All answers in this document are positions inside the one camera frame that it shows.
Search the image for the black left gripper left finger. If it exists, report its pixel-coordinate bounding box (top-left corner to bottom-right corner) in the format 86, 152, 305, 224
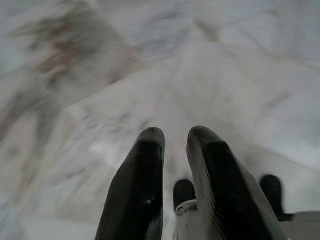
94, 126, 166, 240

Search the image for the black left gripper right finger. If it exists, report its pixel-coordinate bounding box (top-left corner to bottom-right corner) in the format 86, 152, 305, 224
187, 126, 288, 240

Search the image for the black robot foot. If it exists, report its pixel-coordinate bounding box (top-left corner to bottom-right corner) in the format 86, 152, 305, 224
259, 174, 295, 222
173, 179, 197, 213

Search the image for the grey robot leg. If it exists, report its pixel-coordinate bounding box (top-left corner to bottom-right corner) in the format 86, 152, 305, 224
281, 211, 320, 240
174, 199, 208, 240

